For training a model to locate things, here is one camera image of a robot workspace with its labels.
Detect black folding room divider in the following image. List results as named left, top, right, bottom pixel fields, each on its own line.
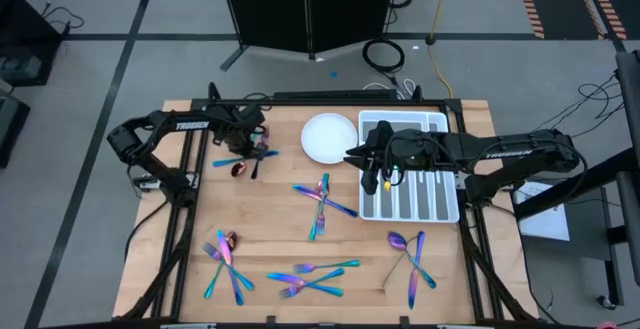
left=217, top=0, right=401, bottom=73

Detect black floor cable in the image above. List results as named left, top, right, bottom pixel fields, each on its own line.
left=40, top=1, right=85, bottom=34

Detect white cutlery tray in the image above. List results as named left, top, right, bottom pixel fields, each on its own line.
left=357, top=109, right=461, bottom=224

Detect black metal stand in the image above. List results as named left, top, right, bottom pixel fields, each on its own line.
left=513, top=50, right=640, bottom=313

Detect black cabinet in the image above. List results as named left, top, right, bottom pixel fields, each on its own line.
left=0, top=0, right=64, bottom=88

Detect black power strip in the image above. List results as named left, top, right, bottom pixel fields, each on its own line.
left=273, top=88, right=399, bottom=101

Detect yellow cable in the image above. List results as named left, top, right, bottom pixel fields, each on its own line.
left=426, top=0, right=457, bottom=99

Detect black power cable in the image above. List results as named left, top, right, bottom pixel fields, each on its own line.
left=123, top=199, right=170, bottom=266

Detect iridescent rainbow knife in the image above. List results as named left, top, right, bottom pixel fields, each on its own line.
left=407, top=230, right=427, bottom=311
left=292, top=183, right=360, bottom=219
left=216, top=229, right=246, bottom=307
left=211, top=149, right=280, bottom=169
left=265, top=271, right=345, bottom=299

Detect white paper sheet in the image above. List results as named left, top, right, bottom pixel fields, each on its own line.
left=513, top=181, right=572, bottom=243

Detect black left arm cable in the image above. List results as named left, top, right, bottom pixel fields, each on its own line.
left=242, top=91, right=274, bottom=113

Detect iridescent rainbow fork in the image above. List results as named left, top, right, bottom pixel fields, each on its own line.
left=201, top=241, right=256, bottom=292
left=315, top=171, right=331, bottom=237
left=249, top=127, right=271, bottom=181
left=292, top=259, right=361, bottom=275
left=278, top=267, right=346, bottom=301

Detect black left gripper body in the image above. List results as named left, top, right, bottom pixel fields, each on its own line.
left=214, top=104, right=267, bottom=140

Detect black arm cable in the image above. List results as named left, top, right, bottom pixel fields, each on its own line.
left=242, top=91, right=274, bottom=113
left=382, top=133, right=406, bottom=188

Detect black box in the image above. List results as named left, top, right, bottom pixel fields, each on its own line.
left=0, top=93, right=31, bottom=169

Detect white cable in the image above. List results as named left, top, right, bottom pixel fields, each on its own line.
left=362, top=77, right=417, bottom=101

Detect grey control box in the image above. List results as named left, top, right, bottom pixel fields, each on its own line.
left=132, top=172, right=162, bottom=193

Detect coiled black cable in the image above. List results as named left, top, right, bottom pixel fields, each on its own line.
left=361, top=37, right=406, bottom=74

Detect white round plate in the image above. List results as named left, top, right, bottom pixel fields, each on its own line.
left=300, top=112, right=359, bottom=166

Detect black floor cables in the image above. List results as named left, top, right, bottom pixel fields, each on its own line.
left=529, top=70, right=627, bottom=141

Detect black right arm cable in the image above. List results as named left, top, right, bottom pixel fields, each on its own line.
left=382, top=133, right=406, bottom=188

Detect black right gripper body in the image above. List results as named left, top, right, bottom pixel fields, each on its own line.
left=372, top=119, right=436, bottom=173

